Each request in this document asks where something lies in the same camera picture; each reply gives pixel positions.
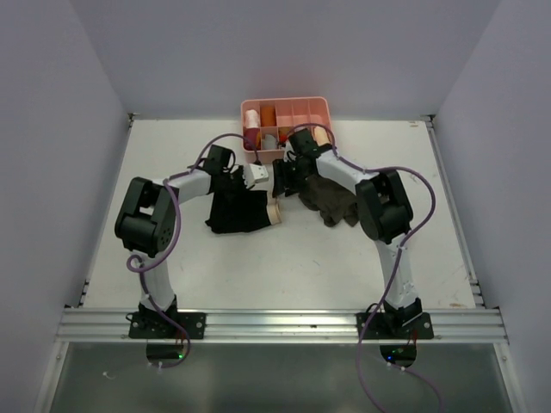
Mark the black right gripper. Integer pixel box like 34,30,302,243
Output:
273,156,312,195

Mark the black underwear beige waistband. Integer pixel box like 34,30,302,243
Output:
205,190,282,234

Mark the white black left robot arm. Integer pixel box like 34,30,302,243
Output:
115,145,244,338

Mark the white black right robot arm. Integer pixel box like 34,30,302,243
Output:
273,128,423,338

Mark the grey rolled underwear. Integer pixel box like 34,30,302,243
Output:
261,133,279,151

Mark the mustard brown rolled underwear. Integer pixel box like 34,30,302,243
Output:
278,126,290,144

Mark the maroon rolled underwear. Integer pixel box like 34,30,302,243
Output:
244,128,261,151

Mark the peach rolled underwear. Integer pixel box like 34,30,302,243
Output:
313,126,331,146

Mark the orange rolled underwear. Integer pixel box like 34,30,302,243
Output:
260,105,276,127

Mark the white pink rolled underwear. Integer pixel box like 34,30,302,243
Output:
244,109,261,129

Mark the olive green underwear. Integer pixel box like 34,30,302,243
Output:
299,176,359,228

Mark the pink divided storage box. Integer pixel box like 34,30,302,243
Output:
240,96,331,164

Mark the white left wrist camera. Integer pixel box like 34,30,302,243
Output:
243,163,269,189

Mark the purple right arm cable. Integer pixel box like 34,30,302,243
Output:
282,124,445,413

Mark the aluminium frame rail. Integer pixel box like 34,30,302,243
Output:
55,308,508,344

